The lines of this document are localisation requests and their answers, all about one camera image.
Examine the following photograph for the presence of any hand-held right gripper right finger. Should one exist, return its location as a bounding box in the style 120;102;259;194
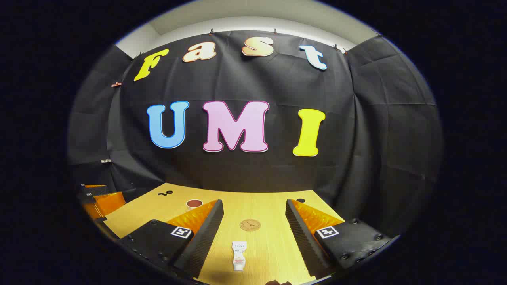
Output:
285;199;396;279

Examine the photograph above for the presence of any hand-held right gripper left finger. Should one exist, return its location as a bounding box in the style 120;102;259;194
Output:
119;199;224;279

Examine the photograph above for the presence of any white toothpaste tube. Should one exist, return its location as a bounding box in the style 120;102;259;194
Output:
232;241;248;271

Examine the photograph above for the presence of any wooden desktop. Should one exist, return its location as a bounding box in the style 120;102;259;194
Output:
104;183;345;285

